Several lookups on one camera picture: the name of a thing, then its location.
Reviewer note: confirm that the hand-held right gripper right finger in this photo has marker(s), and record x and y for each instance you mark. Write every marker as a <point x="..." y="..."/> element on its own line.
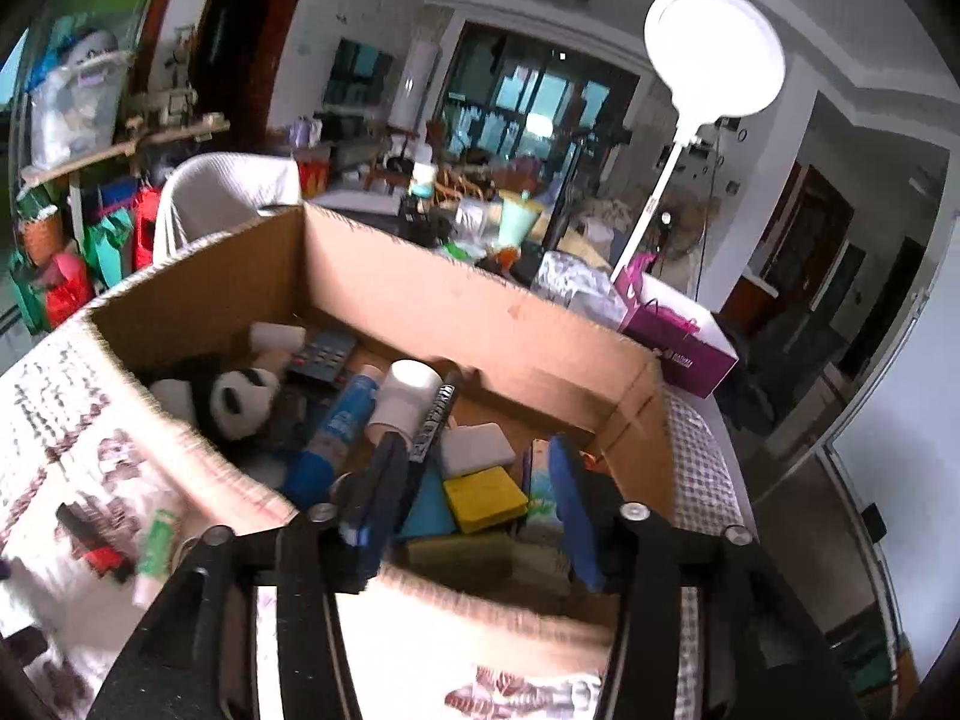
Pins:
<point x="574" y="517"/>

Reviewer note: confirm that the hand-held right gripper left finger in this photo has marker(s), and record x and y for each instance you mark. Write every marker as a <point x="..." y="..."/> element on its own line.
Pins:
<point x="379" y="510"/>

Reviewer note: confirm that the black patterned pen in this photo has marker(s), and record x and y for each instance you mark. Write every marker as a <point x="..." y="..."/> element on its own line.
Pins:
<point x="435" y="416"/>

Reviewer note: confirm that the brown cardboard box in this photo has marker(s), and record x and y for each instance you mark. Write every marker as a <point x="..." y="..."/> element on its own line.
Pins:
<point x="450" y="300"/>

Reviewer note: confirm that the blue tissue pack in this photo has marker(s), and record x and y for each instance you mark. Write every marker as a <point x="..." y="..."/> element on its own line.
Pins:
<point x="540" y="495"/>

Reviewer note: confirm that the blue spray can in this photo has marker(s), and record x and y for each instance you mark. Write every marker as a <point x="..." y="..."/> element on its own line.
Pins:
<point x="334" y="435"/>

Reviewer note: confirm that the yellow sponge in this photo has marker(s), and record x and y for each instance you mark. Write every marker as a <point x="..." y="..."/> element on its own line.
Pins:
<point x="484" y="499"/>

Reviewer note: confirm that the white cylinder container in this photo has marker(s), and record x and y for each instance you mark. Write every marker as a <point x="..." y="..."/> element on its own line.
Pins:
<point x="405" y="397"/>

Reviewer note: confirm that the black remote control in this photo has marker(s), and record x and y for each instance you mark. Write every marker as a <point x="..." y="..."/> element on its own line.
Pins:
<point x="322" y="356"/>

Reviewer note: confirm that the panda plush toy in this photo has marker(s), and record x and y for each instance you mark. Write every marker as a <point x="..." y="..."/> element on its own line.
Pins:
<point x="240" y="397"/>

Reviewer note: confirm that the purple gift box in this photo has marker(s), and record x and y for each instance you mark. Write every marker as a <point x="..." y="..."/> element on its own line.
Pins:
<point x="675" y="360"/>

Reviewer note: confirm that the small white roll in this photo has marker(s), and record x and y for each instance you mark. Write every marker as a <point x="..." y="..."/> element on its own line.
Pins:
<point x="277" y="337"/>

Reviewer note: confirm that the white green tube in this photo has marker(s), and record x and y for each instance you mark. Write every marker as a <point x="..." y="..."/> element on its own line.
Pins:
<point x="157" y="540"/>

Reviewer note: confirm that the clear plastic bag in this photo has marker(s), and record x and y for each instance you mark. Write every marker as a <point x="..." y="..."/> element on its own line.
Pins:
<point x="577" y="285"/>

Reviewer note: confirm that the red black tool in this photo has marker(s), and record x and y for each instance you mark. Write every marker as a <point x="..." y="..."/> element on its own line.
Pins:
<point x="101" y="559"/>

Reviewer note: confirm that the standing fan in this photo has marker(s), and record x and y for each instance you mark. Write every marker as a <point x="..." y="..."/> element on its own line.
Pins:
<point x="667" y="221"/>

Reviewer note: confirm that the chair with white cover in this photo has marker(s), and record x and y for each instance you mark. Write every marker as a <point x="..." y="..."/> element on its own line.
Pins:
<point x="217" y="195"/>

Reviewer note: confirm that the green paper bag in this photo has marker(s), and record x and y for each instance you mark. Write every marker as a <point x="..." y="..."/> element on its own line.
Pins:
<point x="109" y="247"/>

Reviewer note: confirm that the red bag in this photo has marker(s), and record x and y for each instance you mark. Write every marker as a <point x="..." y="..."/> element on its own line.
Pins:
<point x="71" y="289"/>

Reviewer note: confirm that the glass balcony door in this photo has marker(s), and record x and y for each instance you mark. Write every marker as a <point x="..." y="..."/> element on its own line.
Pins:
<point x="540" y="97"/>

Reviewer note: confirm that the white standing air conditioner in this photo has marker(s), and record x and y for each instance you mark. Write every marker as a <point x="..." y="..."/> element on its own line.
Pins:
<point x="412" y="82"/>

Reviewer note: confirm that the wooden shelf board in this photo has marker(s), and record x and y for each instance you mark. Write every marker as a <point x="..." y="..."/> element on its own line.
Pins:
<point x="112" y="150"/>

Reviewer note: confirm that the white floor lamp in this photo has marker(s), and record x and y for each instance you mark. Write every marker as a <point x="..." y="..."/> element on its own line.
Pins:
<point x="712" y="52"/>

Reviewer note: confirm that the dark wooden door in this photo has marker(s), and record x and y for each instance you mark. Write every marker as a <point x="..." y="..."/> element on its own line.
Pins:
<point x="247" y="22"/>

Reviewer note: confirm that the clear plastic storage bin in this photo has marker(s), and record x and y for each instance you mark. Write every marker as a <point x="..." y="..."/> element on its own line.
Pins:
<point x="71" y="105"/>

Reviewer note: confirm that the wall television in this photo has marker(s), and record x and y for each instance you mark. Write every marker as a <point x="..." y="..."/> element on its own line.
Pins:
<point x="356" y="75"/>

